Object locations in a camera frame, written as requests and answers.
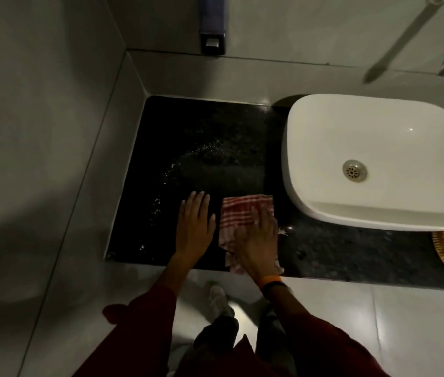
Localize black wrist band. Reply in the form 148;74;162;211
263;281;290;298

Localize light grey shoe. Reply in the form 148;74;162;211
206;281;235;319

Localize white ceramic wash basin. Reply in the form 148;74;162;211
281;93;444;231

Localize blue wall soap dispenser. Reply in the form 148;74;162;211
199;0;227;56

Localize orange wristband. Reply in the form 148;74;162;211
259;274;283;291

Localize person's right hand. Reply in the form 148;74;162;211
233;206;284;286

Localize dark grey trousers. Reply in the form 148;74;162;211
167;304;298;377

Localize person's left forearm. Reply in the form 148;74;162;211
72;253;201;377

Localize person's left hand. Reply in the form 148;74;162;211
175;191;217;260

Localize metal basin drain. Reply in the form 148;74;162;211
342;159;368;183

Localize red white striped cloth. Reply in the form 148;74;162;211
218;195;290;275

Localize person's right forearm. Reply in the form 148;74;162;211
260;275;391;377

